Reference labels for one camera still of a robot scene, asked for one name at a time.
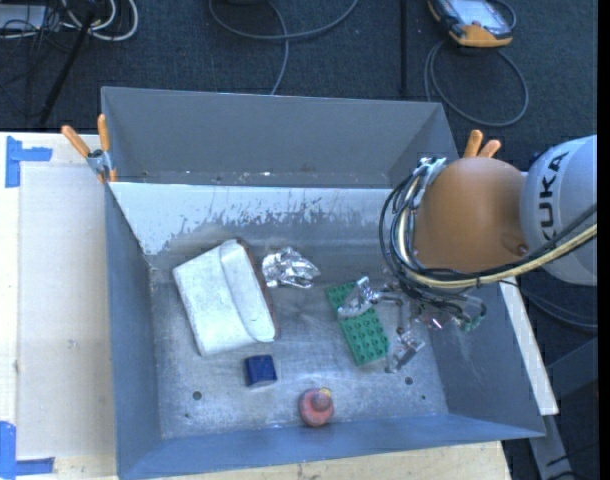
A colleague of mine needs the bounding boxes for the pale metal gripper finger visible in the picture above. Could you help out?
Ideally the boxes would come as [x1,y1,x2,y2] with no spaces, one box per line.
[336,276,382,318]
[384,329,427,374]

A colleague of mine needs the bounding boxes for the green studded toy plate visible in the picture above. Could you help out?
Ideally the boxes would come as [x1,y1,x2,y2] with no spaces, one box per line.
[325,281,391,368]

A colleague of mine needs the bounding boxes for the crumpled silver foil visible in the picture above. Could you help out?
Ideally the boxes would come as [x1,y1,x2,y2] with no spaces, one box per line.
[260,246,322,291]

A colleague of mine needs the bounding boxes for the red-orange toy fruit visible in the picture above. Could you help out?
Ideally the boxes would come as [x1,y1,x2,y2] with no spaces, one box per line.
[297,386,336,429]

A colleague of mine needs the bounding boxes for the small blue cylinder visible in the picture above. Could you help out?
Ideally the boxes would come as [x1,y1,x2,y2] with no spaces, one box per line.
[242,353,279,389]

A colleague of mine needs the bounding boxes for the white foam block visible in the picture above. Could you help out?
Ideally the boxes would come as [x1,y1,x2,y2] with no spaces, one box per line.
[171,238,282,359]

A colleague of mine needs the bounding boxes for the grey metal bin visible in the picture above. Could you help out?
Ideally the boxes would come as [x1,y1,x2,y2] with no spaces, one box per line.
[99,86,548,480]

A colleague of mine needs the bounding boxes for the pale wood board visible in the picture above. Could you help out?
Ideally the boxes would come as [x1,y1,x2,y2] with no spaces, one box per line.
[15,160,560,464]

